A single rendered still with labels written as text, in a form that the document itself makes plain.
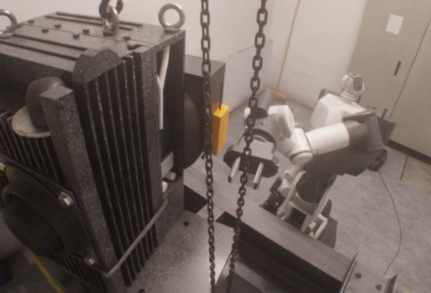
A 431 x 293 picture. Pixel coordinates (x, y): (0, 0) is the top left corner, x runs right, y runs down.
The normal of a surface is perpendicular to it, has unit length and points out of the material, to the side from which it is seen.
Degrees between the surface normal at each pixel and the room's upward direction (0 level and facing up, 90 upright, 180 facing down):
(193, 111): 90
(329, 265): 0
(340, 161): 85
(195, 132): 90
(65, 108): 90
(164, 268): 0
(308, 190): 71
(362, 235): 0
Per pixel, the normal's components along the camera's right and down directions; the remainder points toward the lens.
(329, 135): -0.18, -0.44
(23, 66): -0.40, 0.51
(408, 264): 0.07, -0.81
